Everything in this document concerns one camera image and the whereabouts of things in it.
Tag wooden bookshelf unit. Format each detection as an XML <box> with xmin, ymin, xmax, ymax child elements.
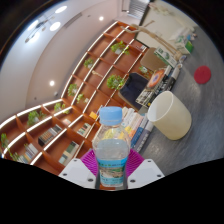
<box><xmin>0</xmin><ymin>20</ymin><xmax>149</xmax><ymax>176</ymax></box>

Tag white vase with flowers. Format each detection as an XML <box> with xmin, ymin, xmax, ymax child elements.
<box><xmin>148</xmin><ymin>1</ymin><xmax>176</xmax><ymax>18</ymax></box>

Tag flat round red coaster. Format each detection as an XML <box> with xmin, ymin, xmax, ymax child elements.
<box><xmin>193</xmin><ymin>65</ymin><xmax>212</xmax><ymax>85</ymax></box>

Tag white desk partition panel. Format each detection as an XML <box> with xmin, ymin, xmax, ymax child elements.
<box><xmin>143</xmin><ymin>6</ymin><xmax>198</xmax><ymax>51</ymax></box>

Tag small green white carton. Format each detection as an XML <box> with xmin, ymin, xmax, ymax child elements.
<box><xmin>153</xmin><ymin>46</ymin><xmax>178</xmax><ymax>69</ymax></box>

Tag clear blue-capped water bottle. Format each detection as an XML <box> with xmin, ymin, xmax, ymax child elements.
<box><xmin>92</xmin><ymin>106</ymin><xmax>132</xmax><ymax>190</ymax></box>

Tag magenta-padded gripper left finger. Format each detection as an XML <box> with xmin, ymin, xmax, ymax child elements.
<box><xmin>59</xmin><ymin>148</ymin><xmax>100</xmax><ymax>190</ymax></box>

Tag grey window curtain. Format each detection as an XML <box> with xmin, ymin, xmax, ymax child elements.
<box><xmin>128</xmin><ymin>0</ymin><xmax>148</xmax><ymax>19</ymax></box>

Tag wooden artist mannequin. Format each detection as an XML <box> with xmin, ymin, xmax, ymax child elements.
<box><xmin>131</xmin><ymin>20</ymin><xmax>183</xmax><ymax>61</ymax></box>

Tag ceiling lights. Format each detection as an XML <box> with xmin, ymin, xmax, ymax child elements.
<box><xmin>24</xmin><ymin>4</ymin><xmax>105</xmax><ymax>88</ymax></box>

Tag white flat box stack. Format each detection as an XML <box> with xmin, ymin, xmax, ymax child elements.
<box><xmin>176</xmin><ymin>26</ymin><xmax>195</xmax><ymax>43</ymax></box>

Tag colourful book stack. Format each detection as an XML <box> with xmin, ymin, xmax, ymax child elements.
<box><xmin>91</xmin><ymin>105</ymin><xmax>155</xmax><ymax>154</ymax></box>

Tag dark office chair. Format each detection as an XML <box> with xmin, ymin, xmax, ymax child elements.
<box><xmin>118</xmin><ymin>72</ymin><xmax>150</xmax><ymax>111</ymax></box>

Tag dark book stack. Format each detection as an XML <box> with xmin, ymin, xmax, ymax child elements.
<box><xmin>134</xmin><ymin>63</ymin><xmax>184</xmax><ymax>108</ymax></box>

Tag cream ceramic mug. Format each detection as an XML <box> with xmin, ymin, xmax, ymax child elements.
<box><xmin>146</xmin><ymin>90</ymin><xmax>193</xmax><ymax>141</ymax></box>

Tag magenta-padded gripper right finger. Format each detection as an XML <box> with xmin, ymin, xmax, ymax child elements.
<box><xmin>126</xmin><ymin>148</ymin><xmax>166</xmax><ymax>190</ymax></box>

